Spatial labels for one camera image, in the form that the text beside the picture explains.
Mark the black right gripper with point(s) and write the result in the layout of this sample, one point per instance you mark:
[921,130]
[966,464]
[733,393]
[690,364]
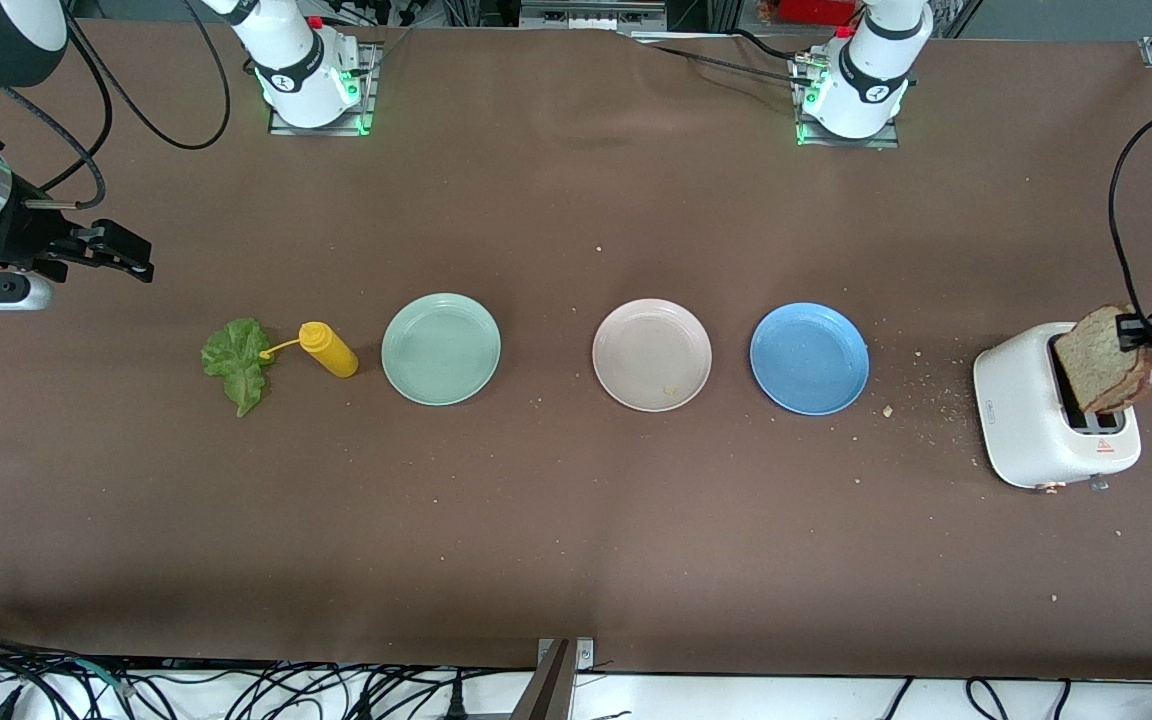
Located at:
[24,238]

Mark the brown bread slice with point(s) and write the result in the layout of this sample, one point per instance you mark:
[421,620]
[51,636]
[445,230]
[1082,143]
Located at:
[1146,375]
[1086,360]

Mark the green lettuce leaf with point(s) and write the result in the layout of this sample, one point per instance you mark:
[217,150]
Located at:
[241,365]

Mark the yellow squeeze bottle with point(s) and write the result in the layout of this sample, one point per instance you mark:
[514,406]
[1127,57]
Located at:
[331,352]

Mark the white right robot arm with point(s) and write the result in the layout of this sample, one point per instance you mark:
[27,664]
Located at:
[301,60]

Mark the blue round plate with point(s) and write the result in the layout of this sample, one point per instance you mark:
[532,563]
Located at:
[809,358]

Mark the green round plate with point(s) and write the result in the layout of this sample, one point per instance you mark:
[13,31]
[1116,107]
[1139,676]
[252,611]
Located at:
[441,350]

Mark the beige round plate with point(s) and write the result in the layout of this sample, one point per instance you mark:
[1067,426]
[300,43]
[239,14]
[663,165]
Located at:
[652,350]

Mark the white two-slot toaster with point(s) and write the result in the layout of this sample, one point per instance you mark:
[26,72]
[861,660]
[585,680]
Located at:
[1021,420]

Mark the red box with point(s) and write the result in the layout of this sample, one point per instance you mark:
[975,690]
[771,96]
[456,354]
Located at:
[816,10]

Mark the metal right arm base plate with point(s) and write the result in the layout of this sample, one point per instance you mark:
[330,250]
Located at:
[281,125]

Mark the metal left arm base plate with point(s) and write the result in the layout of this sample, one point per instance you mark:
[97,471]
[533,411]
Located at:
[886,140]

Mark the grey metal rail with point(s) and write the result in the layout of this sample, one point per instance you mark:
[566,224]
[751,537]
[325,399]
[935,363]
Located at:
[586,15]

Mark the metal table bracket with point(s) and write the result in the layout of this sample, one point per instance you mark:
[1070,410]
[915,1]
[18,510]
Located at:
[551,690]

